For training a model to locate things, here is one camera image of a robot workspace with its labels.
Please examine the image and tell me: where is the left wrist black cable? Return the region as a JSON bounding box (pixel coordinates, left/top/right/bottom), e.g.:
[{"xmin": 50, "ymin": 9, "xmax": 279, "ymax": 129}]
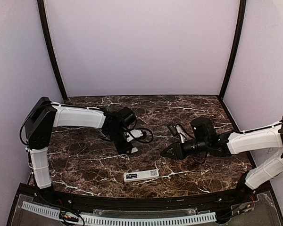
[{"xmin": 98, "ymin": 127, "xmax": 154, "ymax": 144}]

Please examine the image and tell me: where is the right black frame post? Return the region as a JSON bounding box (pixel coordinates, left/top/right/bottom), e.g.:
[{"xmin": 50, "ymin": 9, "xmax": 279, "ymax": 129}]
[{"xmin": 218, "ymin": 0, "xmax": 247, "ymax": 102}]

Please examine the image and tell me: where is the black front table rail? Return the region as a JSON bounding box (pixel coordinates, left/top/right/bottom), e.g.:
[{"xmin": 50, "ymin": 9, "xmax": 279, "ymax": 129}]
[{"xmin": 38, "ymin": 189, "xmax": 250, "ymax": 211}]

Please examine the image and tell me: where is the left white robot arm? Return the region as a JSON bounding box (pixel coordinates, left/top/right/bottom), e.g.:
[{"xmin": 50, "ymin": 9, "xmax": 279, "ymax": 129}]
[{"xmin": 19, "ymin": 97, "xmax": 143, "ymax": 189}]

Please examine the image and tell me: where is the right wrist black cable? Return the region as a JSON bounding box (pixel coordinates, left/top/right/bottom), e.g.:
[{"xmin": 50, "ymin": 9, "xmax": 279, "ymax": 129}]
[{"xmin": 193, "ymin": 153, "xmax": 208, "ymax": 165}]

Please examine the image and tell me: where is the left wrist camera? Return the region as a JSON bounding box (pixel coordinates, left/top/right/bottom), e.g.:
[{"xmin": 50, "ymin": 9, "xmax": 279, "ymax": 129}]
[{"xmin": 124, "ymin": 129, "xmax": 144, "ymax": 142}]

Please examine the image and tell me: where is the white battery cover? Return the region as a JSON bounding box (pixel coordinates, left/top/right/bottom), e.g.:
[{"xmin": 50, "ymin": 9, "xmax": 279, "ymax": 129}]
[{"xmin": 129, "ymin": 147, "xmax": 138, "ymax": 154}]

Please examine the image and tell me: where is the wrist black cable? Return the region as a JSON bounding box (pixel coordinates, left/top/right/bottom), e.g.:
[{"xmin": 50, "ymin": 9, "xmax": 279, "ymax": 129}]
[
  {"xmin": 98, "ymin": 127, "xmax": 154, "ymax": 144},
  {"xmin": 193, "ymin": 153, "xmax": 208, "ymax": 165}
]

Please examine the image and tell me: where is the black frame post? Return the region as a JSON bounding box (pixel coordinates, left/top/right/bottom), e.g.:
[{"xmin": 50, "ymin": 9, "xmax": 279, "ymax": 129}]
[
  {"xmin": 218, "ymin": 0, "xmax": 247, "ymax": 102},
  {"xmin": 37, "ymin": 0, "xmax": 68, "ymax": 102}
]

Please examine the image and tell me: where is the left black frame post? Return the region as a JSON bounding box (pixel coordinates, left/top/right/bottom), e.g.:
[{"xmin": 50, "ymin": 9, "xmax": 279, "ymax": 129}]
[{"xmin": 37, "ymin": 0, "xmax": 68, "ymax": 102}]

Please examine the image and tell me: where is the white remote control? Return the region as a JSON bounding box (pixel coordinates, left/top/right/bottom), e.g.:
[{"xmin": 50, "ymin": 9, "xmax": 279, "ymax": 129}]
[{"xmin": 123, "ymin": 169, "xmax": 159, "ymax": 183}]

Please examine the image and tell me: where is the white slotted cable duct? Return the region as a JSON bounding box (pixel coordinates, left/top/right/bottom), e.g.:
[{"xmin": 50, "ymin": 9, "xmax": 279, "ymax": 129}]
[{"xmin": 21, "ymin": 201, "xmax": 216, "ymax": 226}]

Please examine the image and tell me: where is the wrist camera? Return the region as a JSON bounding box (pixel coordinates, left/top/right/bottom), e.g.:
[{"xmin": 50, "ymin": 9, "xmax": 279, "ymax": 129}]
[
  {"xmin": 124, "ymin": 129, "xmax": 144, "ymax": 142},
  {"xmin": 167, "ymin": 123, "xmax": 188, "ymax": 143}
]

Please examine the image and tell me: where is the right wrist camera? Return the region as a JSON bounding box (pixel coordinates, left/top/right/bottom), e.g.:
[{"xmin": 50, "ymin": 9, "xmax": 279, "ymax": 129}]
[{"xmin": 167, "ymin": 123, "xmax": 188, "ymax": 143}]

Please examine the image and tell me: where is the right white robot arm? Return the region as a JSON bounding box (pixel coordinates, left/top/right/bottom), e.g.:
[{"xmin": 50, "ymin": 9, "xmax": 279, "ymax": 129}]
[{"xmin": 160, "ymin": 117, "xmax": 283, "ymax": 192}]

